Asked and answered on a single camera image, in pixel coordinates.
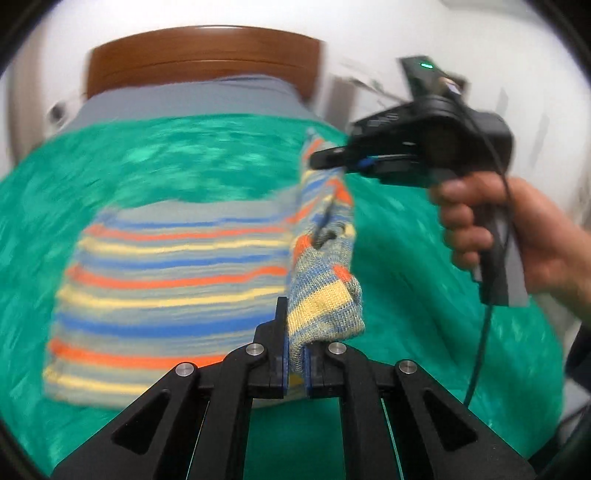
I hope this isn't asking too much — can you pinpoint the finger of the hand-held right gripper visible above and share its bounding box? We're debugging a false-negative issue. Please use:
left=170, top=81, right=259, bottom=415
left=309, top=145, right=356, bottom=172

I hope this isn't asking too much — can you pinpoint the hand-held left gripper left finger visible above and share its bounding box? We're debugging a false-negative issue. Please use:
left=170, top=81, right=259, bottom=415
left=53, top=298, right=290, bottom=480

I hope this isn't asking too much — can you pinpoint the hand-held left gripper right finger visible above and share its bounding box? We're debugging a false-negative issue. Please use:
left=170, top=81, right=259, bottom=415
left=303, top=342, right=536, bottom=480

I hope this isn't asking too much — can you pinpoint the striped knit sweater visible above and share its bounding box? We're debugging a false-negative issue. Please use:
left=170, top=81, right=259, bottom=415
left=41, top=129, right=365, bottom=411

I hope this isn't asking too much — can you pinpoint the person's right forearm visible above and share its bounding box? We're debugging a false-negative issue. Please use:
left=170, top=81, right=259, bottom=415
left=566, top=217, right=591, bottom=324

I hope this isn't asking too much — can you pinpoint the person's right hand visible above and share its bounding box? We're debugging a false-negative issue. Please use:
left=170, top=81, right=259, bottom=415
left=429, top=173, right=580, bottom=319

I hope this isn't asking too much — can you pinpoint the green fuzzy blanket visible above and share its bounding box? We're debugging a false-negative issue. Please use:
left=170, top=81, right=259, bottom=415
left=0, top=113, right=566, bottom=480

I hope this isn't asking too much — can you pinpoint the grey bed sheet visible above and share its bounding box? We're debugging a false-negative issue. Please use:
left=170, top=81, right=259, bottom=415
left=69, top=76, right=315, bottom=134

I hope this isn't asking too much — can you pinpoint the brown wooden headboard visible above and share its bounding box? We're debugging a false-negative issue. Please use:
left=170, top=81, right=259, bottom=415
left=87, top=25, right=326, bottom=109

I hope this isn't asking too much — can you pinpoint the white round appliance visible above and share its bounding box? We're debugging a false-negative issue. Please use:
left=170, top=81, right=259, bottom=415
left=46, top=99, right=79, bottom=127

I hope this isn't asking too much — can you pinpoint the black cable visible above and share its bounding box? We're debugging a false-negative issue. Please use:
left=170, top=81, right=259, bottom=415
left=455, top=78, right=515, bottom=409

